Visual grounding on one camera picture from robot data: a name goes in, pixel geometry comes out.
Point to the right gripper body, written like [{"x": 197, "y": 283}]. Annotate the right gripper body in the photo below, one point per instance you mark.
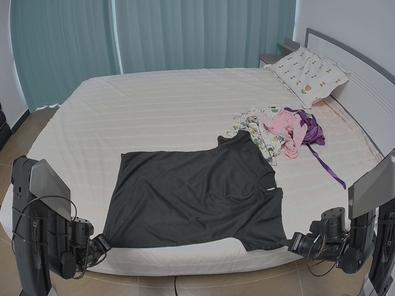
[{"x": 304, "y": 245}]

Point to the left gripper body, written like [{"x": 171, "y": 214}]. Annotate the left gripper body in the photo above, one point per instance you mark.
[{"x": 98, "y": 248}]

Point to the black T-shirt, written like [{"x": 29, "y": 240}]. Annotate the black T-shirt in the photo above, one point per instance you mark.
[{"x": 197, "y": 196}]

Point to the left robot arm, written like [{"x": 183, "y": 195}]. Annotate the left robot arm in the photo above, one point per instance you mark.
[{"x": 49, "y": 180}]

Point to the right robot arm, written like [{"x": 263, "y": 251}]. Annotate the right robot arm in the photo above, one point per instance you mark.
[{"x": 367, "y": 193}]

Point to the bed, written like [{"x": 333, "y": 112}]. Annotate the bed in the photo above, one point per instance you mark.
[{"x": 154, "y": 109}]

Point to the white printed pyjama garment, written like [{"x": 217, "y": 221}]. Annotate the white printed pyjama garment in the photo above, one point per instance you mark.
[{"x": 265, "y": 140}]

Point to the purple satin garment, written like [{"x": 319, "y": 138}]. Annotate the purple satin garment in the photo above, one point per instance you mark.
[{"x": 313, "y": 131}]

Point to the pink garment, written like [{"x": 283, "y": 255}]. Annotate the pink garment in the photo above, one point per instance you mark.
[{"x": 284, "y": 128}]

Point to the white printed pillow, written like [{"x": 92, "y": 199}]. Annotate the white printed pillow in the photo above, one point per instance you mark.
[{"x": 308, "y": 75}]

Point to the grey bedside table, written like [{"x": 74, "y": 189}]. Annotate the grey bedside table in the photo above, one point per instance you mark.
[{"x": 270, "y": 59}]

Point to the blue-green curtain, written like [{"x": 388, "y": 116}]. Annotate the blue-green curtain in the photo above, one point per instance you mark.
[
  {"x": 68, "y": 42},
  {"x": 203, "y": 23}
]

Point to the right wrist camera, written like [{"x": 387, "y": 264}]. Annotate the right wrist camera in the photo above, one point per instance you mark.
[{"x": 316, "y": 228}]

